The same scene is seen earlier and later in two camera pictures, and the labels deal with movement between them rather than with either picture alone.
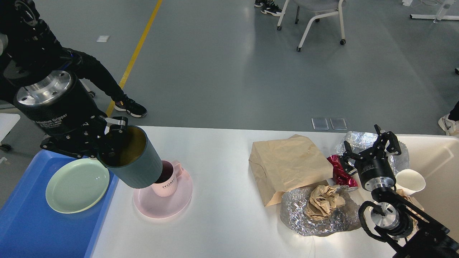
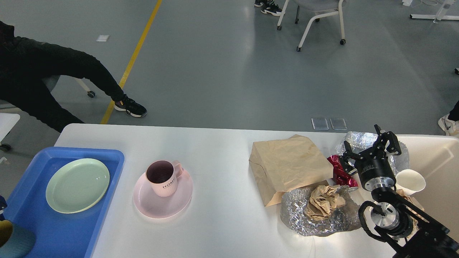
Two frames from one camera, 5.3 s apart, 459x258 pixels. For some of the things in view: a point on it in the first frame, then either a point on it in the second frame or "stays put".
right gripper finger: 392,144 stays put
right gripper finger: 348,167 stays put
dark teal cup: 130,157 → 15,242
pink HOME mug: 166,185 stays put
